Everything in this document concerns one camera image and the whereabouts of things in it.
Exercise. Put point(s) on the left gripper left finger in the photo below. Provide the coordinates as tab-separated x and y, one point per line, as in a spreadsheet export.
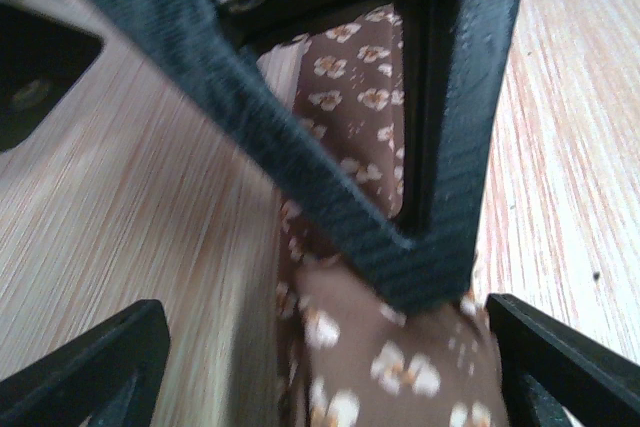
109	376

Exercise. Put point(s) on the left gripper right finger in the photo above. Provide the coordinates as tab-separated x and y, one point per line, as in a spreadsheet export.
551	371

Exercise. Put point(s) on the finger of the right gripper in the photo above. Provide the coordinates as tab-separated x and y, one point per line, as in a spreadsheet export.
237	61
41	60

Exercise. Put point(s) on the brown floral tie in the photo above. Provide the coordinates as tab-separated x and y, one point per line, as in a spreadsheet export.
344	356

